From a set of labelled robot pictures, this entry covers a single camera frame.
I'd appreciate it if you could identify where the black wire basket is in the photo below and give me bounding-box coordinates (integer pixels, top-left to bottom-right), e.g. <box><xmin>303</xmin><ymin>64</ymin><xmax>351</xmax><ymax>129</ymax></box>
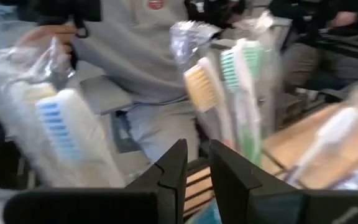
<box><xmin>0</xmin><ymin>105</ymin><xmax>310</xmax><ymax>222</ymax></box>

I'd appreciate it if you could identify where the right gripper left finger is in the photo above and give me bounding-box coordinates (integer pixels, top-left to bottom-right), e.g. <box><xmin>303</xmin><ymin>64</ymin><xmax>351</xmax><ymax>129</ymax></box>
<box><xmin>2</xmin><ymin>138</ymin><xmax>188</xmax><ymax>224</ymax></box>

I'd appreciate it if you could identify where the teal white toothbrush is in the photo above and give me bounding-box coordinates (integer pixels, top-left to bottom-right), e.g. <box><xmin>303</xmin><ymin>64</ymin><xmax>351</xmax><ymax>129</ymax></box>
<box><xmin>219</xmin><ymin>39</ymin><xmax>260</xmax><ymax>167</ymax></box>

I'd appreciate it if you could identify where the orange white toothbrush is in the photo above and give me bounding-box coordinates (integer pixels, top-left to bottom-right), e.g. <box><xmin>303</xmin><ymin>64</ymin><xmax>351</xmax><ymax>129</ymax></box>
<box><xmin>170</xmin><ymin>20</ymin><xmax>236</xmax><ymax>150</ymax></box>

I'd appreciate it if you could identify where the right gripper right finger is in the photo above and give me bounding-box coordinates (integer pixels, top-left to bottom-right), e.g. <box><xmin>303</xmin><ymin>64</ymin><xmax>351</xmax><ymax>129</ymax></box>
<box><xmin>209</xmin><ymin>139</ymin><xmax>358</xmax><ymax>224</ymax></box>

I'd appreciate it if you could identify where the black aluminium frame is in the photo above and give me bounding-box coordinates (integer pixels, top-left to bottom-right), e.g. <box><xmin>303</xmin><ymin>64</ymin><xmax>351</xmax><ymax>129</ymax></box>
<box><xmin>275</xmin><ymin>35</ymin><xmax>358</xmax><ymax>128</ymax></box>

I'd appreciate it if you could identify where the green white toothbrush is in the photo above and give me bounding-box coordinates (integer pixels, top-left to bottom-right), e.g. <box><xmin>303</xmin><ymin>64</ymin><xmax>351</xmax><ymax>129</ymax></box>
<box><xmin>234</xmin><ymin>11</ymin><xmax>284</xmax><ymax>138</ymax></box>

